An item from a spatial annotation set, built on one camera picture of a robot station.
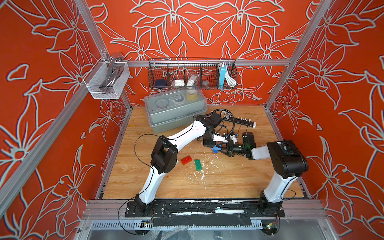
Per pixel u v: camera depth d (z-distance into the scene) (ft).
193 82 2.95
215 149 2.93
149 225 2.35
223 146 2.85
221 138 2.55
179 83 2.86
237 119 3.60
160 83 3.21
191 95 3.33
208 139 2.53
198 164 2.88
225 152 2.92
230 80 2.95
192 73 3.18
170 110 3.00
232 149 2.70
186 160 2.94
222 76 2.82
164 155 1.75
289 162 1.63
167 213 2.39
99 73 2.65
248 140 2.55
